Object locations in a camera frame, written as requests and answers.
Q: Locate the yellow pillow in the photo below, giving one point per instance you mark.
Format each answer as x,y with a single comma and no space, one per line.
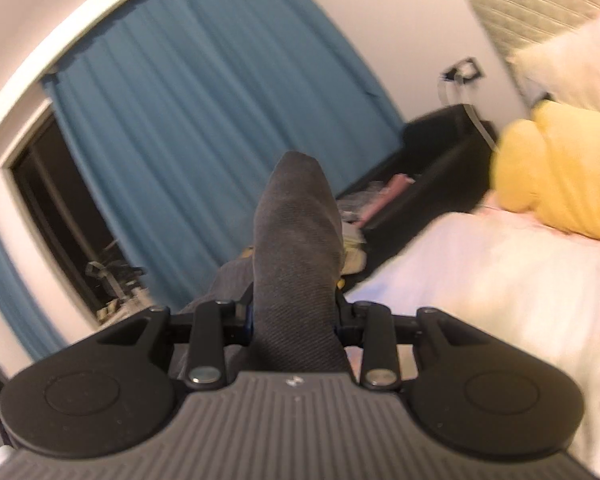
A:
560,170

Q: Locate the dark window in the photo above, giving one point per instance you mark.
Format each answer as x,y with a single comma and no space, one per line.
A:
65,220

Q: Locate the wall socket with plug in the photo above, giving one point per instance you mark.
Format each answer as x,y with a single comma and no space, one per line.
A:
464,70

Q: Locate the beige quilted headboard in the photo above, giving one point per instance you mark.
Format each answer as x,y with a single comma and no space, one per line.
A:
530,5

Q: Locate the pink cloth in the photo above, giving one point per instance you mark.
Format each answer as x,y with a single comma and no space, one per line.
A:
396,186

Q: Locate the dark grey pants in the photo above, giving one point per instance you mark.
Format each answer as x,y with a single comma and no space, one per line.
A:
295,270

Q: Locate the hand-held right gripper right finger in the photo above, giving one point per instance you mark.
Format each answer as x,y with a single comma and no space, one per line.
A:
351,318

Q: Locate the blue curtain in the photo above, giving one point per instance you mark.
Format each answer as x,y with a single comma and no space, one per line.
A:
205,110
10,280

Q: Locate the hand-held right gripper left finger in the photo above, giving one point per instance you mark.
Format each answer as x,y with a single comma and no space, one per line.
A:
237,318

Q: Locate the black sofa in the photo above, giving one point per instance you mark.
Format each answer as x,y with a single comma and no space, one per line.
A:
430,170

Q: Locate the garment steamer stand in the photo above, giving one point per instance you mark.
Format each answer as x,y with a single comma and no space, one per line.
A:
115,275

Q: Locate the pale yellow fleece garment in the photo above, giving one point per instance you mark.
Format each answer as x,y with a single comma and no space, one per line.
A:
354,256

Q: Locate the white pillow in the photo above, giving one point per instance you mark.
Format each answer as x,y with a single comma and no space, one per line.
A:
575,65

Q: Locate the clear plastic bag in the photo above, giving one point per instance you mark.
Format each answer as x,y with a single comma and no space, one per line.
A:
355,206

